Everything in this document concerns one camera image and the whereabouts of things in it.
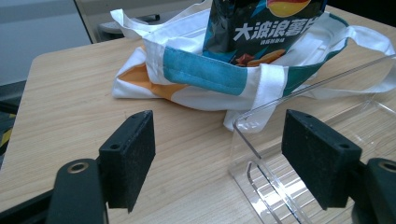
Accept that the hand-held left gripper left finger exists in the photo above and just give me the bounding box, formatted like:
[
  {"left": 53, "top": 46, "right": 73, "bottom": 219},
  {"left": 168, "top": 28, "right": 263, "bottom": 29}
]
[{"left": 98, "top": 109, "right": 156, "bottom": 214}]

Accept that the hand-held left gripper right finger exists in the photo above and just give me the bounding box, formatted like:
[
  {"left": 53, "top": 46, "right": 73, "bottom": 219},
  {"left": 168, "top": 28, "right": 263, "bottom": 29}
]
[{"left": 281, "top": 108, "right": 363, "bottom": 211}]

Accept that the clear plastic bin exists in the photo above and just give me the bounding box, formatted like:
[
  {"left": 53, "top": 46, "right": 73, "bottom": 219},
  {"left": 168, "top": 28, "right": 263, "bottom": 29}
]
[{"left": 229, "top": 54, "right": 396, "bottom": 224}]

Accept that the white canvas tote bag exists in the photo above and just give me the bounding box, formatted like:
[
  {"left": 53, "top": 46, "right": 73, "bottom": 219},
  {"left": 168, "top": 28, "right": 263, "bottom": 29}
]
[{"left": 109, "top": 0, "right": 396, "bottom": 133}]

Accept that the black chip bag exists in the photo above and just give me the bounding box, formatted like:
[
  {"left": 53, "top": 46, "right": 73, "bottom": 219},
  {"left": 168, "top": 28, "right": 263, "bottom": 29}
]
[{"left": 202, "top": 0, "right": 328, "bottom": 67}]

